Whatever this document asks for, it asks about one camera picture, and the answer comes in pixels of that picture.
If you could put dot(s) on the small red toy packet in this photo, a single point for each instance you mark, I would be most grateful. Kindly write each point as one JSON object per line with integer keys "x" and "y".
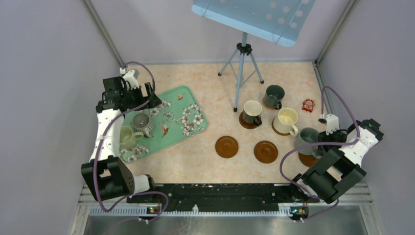
{"x": 308, "y": 105}

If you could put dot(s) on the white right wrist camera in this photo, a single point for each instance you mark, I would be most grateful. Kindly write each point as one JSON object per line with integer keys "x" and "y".
{"x": 331, "y": 122}

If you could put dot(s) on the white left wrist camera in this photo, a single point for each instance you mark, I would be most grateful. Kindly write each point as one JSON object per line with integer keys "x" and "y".
{"x": 129, "y": 78}

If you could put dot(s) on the green floral serving tray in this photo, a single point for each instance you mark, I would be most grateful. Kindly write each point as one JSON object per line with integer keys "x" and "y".
{"x": 177, "y": 118}

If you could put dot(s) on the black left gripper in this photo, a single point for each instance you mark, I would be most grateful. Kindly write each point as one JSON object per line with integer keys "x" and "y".
{"x": 143, "y": 99}

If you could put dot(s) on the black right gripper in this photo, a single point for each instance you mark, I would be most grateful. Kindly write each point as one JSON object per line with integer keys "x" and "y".
{"x": 324, "y": 143}

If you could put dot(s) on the metallic grey cup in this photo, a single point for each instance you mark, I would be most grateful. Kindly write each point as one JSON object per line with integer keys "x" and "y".
{"x": 142, "y": 122}

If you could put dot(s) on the blue music stand with tripod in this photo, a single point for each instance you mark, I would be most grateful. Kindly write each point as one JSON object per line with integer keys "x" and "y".
{"x": 277, "y": 21}

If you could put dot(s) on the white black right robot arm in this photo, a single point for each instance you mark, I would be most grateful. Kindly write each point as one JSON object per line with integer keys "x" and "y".
{"x": 339, "y": 167}

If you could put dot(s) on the white and black cup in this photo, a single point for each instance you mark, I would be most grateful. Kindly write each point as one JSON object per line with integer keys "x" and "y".
{"x": 252, "y": 113}

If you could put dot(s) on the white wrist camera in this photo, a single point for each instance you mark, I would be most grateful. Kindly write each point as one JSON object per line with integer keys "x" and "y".
{"x": 129, "y": 78}
{"x": 331, "y": 122}

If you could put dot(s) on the dark brown wooden coaster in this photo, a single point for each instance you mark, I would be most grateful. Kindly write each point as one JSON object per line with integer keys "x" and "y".
{"x": 226, "y": 147}

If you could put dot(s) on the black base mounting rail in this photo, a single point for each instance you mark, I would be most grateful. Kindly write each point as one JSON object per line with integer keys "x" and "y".
{"x": 255, "y": 197}

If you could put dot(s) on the cream cup with yellow inside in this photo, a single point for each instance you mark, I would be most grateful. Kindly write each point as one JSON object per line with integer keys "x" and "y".
{"x": 289, "y": 116}

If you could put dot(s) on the dark grey cup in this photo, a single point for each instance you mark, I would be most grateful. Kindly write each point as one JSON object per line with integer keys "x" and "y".
{"x": 274, "y": 92}

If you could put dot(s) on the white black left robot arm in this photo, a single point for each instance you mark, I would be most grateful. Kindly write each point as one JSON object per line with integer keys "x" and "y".
{"x": 105, "y": 174}

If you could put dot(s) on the pale green cup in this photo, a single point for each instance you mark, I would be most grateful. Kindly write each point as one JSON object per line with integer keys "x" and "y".
{"x": 128, "y": 138}

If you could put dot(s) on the light tan wooden coaster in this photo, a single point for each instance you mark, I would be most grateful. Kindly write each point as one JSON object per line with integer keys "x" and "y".
{"x": 274, "y": 105}

